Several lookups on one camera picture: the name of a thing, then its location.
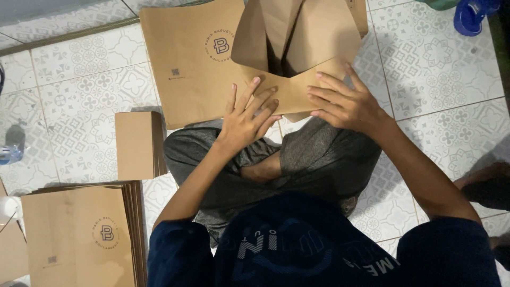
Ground brown paper sheet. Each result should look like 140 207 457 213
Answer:
0 179 29 284

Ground person's left hand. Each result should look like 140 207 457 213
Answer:
217 77 283 154

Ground brown paper bag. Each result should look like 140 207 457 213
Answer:
231 0 369 123

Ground stack of flat printed bags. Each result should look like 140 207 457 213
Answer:
139 0 249 130

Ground navy printed shirt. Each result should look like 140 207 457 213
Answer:
147 191 502 287

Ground green sandal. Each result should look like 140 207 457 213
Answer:
416 0 460 11

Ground white plastic object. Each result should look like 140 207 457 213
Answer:
0 196 21 227

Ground thick pile of printed bags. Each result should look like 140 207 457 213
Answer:
21 180 148 287

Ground clear plastic water bottle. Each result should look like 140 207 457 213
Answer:
0 144 25 166

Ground blue sandal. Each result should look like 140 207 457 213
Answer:
453 0 501 37

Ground stack of plain cardboard inserts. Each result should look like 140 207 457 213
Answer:
114 111 168 181

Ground person's right hand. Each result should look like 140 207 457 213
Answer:
307 63 393 138

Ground grey trousers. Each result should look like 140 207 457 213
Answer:
163 117 383 248

